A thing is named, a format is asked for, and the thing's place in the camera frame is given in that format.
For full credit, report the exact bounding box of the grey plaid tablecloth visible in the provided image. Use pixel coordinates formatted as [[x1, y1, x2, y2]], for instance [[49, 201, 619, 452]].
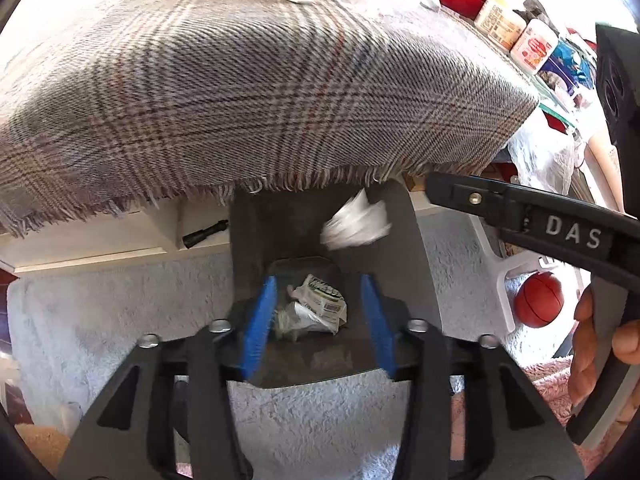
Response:
[[0, 0, 542, 238]]

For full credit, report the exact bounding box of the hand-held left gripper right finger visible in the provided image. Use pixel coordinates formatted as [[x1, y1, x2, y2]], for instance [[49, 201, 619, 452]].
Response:
[[360, 274, 586, 480]]

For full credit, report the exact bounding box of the white fluffy rug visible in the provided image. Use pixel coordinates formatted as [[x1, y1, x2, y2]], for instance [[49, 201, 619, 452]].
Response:
[[7, 215, 551, 480]]

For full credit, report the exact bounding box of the black flashlight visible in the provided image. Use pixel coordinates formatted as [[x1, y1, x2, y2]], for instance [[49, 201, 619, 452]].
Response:
[[181, 219, 230, 249]]

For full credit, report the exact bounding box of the crumpled white paper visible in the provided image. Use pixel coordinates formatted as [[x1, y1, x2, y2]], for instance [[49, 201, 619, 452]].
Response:
[[272, 302, 341, 344]]

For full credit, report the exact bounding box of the orange basketball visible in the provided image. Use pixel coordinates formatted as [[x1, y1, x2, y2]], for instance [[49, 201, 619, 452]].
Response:
[[515, 271, 566, 329]]

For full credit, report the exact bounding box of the crumpled printed white wrapper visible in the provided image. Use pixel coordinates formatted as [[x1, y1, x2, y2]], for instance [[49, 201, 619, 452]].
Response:
[[287, 274, 349, 333]]

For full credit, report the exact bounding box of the blue snack packet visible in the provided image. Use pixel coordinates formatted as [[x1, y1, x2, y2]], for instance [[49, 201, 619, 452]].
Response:
[[542, 40, 597, 95]]

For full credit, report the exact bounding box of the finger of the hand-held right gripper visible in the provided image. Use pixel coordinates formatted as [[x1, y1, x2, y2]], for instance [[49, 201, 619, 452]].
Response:
[[425, 172, 526, 235]]

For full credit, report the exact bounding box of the pink fluffy rug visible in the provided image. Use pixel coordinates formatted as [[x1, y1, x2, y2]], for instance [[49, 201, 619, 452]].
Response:
[[450, 357, 621, 480]]

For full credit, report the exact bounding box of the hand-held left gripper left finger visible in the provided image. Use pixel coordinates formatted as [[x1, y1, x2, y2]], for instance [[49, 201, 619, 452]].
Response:
[[57, 275, 281, 480]]

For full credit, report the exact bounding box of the translucent white plastic bag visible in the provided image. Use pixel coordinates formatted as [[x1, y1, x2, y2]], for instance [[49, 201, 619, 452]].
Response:
[[507, 110, 577, 197]]

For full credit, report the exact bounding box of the dark grey trash bin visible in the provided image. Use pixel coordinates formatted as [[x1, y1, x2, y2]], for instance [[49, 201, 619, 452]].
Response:
[[227, 177, 446, 389]]

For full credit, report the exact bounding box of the pink label white jar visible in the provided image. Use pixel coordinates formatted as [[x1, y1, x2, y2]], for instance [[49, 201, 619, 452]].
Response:
[[510, 19, 559, 72]]

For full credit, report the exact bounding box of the cream label white jar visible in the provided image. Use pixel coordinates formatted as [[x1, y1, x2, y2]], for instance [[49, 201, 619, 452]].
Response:
[[474, 0, 527, 44]]

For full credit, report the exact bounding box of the person's right hand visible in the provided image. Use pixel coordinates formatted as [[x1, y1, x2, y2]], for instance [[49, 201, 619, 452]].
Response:
[[567, 285, 640, 406]]

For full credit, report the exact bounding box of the cream coffee table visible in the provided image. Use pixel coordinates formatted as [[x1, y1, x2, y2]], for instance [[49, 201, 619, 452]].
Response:
[[0, 172, 556, 333]]

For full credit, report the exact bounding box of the white tissue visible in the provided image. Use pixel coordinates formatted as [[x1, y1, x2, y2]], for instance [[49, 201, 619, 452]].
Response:
[[320, 187, 393, 251]]

